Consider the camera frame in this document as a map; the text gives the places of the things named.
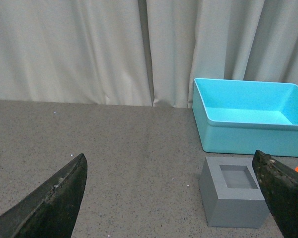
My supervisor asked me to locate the gray block with square recess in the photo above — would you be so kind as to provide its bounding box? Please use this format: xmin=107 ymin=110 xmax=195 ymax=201
xmin=199 ymin=157 xmax=269 ymax=228

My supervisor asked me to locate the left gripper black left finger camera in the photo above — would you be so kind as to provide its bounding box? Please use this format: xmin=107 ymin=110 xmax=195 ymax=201
xmin=0 ymin=154 xmax=87 ymax=238

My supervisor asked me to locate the light blue plastic box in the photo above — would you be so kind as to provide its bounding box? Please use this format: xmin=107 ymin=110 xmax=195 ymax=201
xmin=192 ymin=78 xmax=298 ymax=157

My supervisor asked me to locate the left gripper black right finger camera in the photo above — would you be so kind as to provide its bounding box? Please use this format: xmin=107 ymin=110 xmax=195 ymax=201
xmin=252 ymin=150 xmax=298 ymax=238

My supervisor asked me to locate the white curtain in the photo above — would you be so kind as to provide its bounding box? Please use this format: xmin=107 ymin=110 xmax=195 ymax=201
xmin=0 ymin=0 xmax=298 ymax=108

